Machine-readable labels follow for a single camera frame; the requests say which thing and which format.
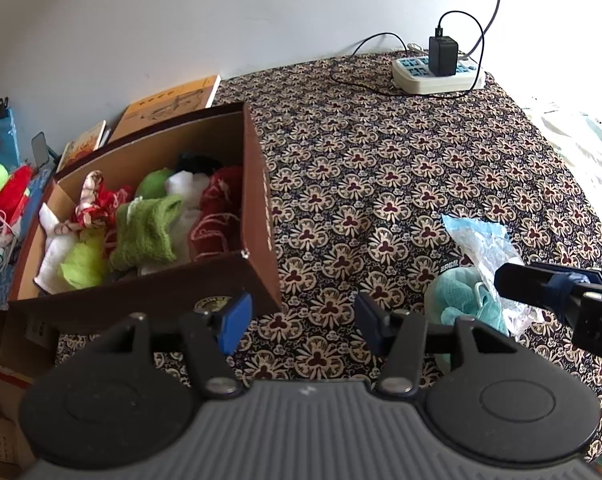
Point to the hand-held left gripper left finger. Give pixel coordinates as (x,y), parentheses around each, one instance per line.
(236,320)

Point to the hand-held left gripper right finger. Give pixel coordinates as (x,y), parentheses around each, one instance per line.
(371,320)

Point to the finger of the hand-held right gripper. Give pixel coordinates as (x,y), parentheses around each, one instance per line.
(561,285)

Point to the clear plastic bag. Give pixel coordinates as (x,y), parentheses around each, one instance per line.
(481,245)

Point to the dark red knit cloth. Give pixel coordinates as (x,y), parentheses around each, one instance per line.
(218,210)

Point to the green towel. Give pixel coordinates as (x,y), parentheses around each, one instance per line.
(146,232)

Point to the brown cardboard box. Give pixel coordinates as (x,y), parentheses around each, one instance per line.
(196,135)

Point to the black soft item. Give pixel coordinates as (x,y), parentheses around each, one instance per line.
(196,162)

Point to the white mesh bundle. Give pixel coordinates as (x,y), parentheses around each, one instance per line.
(186,190)

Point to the white bed sheet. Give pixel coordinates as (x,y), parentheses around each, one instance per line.
(576,140)

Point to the yellow-green cloth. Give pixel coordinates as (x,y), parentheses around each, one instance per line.
(83,262)

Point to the floral patterned tablecloth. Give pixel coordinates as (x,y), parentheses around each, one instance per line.
(406,160)

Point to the red striped ribbon bundle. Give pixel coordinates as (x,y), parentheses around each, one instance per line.
(98,205)

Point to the white cloth bundle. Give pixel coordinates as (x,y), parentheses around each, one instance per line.
(56,255)

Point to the orange book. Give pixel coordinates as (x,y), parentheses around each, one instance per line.
(166,102)

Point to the blue cloth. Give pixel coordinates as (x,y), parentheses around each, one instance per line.
(28,220)

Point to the illustrated book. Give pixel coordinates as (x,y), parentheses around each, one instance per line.
(81,145)

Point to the cardboard boxes pile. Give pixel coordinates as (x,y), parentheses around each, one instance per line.
(6,390)

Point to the white power strip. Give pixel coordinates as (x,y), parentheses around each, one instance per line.
(431,82)

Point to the black charger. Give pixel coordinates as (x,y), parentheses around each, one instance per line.
(442,57)

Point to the small grey phone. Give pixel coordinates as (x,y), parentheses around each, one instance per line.
(40,149)

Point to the black binder clip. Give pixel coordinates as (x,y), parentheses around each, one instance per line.
(2,107)

